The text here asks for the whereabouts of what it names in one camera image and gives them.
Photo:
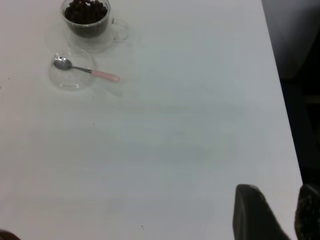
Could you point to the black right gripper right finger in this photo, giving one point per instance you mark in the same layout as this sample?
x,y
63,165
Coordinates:
x,y
310,215

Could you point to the clear round glass dish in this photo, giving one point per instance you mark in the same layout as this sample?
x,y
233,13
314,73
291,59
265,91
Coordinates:
x,y
72,81

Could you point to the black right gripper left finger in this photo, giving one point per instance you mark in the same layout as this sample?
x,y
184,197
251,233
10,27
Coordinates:
x,y
252,217

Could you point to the dark coffee beans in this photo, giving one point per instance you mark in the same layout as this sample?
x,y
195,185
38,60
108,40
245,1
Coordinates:
x,y
86,15

